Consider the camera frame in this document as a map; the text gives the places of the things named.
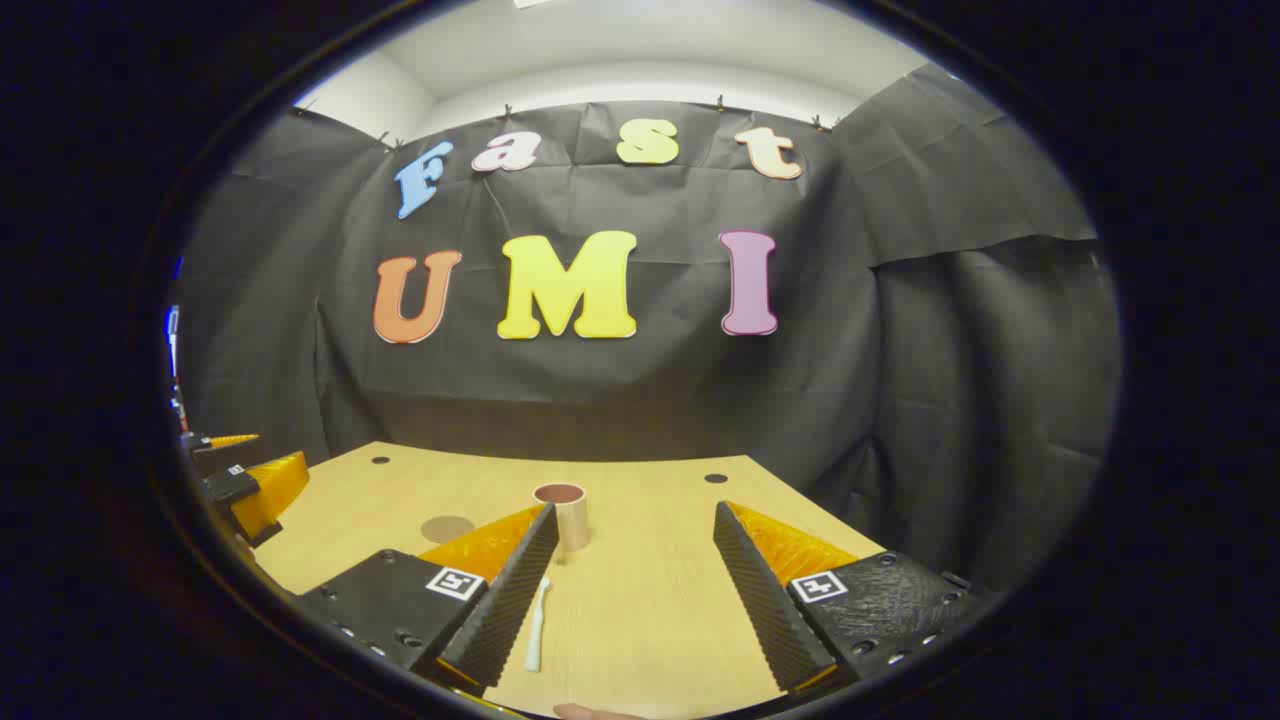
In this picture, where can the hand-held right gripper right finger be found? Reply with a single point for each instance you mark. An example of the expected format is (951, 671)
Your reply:
(760, 600)

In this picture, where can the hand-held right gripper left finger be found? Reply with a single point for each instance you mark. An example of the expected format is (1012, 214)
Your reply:
(510, 600)

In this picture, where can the lit computer monitor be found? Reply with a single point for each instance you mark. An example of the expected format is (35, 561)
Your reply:
(173, 340)

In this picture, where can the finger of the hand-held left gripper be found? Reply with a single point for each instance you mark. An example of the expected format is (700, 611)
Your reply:
(265, 490)
(222, 442)

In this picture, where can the light wooden desktop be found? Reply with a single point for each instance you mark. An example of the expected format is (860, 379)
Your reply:
(650, 620)

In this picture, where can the black backdrop cloth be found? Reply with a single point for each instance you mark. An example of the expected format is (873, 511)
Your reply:
(650, 400)

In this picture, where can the pale green toothbrush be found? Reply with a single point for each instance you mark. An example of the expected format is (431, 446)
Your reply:
(536, 630)

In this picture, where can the round brown coaster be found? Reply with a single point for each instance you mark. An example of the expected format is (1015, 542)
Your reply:
(446, 528)

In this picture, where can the beige cup with brown inside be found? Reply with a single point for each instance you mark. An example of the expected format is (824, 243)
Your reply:
(572, 520)

